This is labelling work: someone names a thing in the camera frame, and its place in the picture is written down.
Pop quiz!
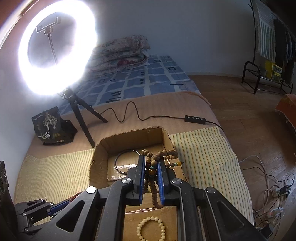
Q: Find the brown wooden bead necklace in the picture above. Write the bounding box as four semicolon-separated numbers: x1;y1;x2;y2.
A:
140;148;184;209

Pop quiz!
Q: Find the yellow striped cloth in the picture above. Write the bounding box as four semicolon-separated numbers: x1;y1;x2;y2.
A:
14;127;253;221

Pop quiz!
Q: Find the cardboard box tray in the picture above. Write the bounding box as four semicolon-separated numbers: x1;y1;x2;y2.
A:
89;126;178;240

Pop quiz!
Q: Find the black snack bag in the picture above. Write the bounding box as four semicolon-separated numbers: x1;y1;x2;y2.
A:
32;106;77;146

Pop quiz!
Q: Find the blue checkered bed sheet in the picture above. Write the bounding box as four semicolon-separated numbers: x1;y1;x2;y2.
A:
74;56;200;107

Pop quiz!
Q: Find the black tripod stand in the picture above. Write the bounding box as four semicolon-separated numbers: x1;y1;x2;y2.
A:
58;87;109;148

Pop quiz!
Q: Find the white power strip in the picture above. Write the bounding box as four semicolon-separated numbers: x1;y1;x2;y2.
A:
266;207;284;219

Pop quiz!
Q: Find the floral folded quilt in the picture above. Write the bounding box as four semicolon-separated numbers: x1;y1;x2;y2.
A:
86;35;150;75

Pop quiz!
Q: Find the black clothes rack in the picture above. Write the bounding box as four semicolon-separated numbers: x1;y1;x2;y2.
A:
241;1;295;94

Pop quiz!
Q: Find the phone holder clamp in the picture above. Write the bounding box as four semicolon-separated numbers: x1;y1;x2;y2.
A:
36;16;61;35

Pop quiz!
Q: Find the black bangle ring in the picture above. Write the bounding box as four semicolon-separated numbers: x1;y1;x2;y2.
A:
114;150;141;174

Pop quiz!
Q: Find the cream bead bracelet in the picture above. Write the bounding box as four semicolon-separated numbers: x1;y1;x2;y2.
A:
135;215;166;241

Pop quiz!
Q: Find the black power cable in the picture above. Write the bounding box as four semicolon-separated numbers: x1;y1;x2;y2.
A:
98;101;224;132

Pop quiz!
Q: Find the black inline cable switch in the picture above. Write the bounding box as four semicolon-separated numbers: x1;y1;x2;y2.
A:
184;115;206;125

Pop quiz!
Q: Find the white ring light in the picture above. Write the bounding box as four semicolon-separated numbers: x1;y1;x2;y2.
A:
18;1;98;96

